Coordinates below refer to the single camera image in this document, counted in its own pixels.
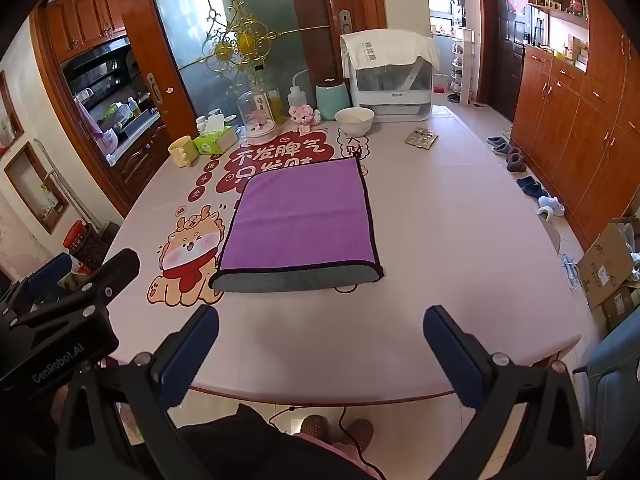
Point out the large cardboard box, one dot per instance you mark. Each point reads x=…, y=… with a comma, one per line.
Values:
x=605, y=260

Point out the yellow mug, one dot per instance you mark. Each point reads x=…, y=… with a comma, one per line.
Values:
x=181, y=152

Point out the white shoe rack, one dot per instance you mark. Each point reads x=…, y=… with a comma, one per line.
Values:
x=462, y=65

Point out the white bowl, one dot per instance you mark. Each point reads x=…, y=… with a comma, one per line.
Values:
x=354, y=121

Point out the small cardboard box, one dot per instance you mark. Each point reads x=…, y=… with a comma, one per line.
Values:
x=620, y=306

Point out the person's pink slipper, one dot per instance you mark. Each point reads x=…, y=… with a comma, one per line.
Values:
x=315, y=426
x=361, y=431

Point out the pink plush toy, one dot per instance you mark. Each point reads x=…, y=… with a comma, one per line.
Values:
x=305, y=116

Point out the brown slippers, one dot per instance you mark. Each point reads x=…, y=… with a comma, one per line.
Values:
x=514, y=160

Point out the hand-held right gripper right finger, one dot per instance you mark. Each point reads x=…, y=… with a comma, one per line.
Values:
x=450, y=352

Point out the glass sliding door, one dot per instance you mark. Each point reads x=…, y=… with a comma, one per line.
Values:
x=235, y=25

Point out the white cloth cover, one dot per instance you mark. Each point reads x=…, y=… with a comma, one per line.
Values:
x=387, y=50

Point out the person's black clothing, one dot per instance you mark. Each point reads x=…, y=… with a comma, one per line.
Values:
x=250, y=447

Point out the glass dome ornament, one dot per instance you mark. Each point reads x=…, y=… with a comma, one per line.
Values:
x=257, y=119

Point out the red lidded container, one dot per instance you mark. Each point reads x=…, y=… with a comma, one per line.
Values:
x=75, y=234

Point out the pink printed tablecloth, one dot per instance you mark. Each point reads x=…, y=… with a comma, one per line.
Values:
x=450, y=220

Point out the white squeeze bottle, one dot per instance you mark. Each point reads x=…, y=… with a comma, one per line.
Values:
x=295, y=91

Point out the wooden hallway cabinet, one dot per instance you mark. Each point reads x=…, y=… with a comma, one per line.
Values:
x=580, y=105

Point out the pill blister pack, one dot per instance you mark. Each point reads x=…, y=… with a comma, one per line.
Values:
x=421, y=138

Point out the green tissue box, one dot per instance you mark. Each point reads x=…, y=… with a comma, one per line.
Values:
x=215, y=141

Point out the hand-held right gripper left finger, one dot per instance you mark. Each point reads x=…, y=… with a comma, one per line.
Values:
x=192, y=347

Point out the blue slippers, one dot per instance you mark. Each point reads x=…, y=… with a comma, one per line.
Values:
x=530, y=187

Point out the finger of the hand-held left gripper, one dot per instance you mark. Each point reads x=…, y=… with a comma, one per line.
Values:
x=47, y=272
x=117, y=266

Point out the gold door ornament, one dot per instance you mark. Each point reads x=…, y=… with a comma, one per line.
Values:
x=240, y=40

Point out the white slippers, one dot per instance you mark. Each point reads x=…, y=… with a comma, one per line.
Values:
x=551, y=207

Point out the blue chair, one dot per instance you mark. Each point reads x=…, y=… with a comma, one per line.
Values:
x=612, y=380

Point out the dark entrance door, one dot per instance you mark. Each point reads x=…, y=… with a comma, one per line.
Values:
x=505, y=45

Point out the wooden kitchen cabinet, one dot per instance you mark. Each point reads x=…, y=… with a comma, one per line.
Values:
x=82, y=22

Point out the teal jar with brown lid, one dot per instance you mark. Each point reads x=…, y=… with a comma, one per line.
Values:
x=331, y=101

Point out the grey slippers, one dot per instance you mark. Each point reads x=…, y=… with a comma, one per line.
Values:
x=496, y=143

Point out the white countertop appliance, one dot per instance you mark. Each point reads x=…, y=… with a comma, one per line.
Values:
x=390, y=91

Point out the white power strip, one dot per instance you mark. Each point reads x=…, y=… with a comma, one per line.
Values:
x=570, y=269

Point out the yellow liquid bottle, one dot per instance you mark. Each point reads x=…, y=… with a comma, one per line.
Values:
x=274, y=106

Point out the purple towel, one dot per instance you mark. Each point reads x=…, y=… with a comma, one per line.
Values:
x=300, y=220

